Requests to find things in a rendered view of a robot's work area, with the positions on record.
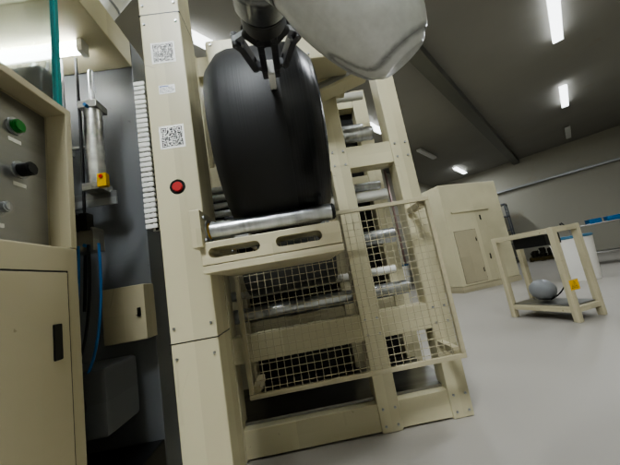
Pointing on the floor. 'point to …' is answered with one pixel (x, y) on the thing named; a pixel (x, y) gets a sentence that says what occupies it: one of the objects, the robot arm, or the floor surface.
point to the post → (223, 379)
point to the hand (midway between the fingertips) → (271, 75)
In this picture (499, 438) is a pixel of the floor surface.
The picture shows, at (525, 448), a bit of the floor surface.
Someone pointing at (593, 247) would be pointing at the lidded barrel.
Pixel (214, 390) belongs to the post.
